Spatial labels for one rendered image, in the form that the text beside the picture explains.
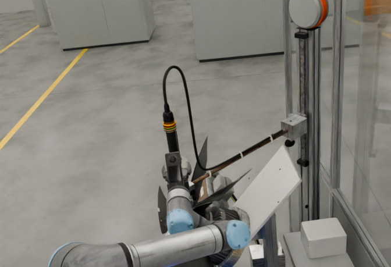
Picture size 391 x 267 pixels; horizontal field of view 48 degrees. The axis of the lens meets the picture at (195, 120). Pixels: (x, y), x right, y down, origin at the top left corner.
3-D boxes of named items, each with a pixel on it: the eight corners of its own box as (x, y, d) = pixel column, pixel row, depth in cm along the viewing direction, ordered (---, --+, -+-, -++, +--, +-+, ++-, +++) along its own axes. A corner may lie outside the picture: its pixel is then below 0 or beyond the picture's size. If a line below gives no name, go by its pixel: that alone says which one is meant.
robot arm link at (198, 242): (72, 252, 92) (249, 210, 119) (58, 249, 101) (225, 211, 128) (79, 309, 90) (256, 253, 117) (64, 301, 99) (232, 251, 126)
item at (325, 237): (334, 230, 204) (334, 211, 199) (347, 255, 190) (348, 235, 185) (298, 235, 204) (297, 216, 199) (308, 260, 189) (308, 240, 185)
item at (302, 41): (300, 161, 203) (299, 31, 176) (309, 164, 199) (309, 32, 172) (296, 164, 202) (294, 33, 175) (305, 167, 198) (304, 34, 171)
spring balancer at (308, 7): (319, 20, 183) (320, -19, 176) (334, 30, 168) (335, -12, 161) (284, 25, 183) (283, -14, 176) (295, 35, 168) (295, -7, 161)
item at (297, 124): (296, 128, 196) (296, 111, 192) (309, 132, 190) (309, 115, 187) (281, 136, 190) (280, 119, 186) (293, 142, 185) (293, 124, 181)
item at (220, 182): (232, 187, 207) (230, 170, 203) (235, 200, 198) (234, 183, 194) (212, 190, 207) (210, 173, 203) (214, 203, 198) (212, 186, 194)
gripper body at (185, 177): (168, 189, 149) (169, 211, 139) (164, 168, 146) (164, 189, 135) (190, 186, 149) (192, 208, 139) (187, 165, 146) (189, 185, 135)
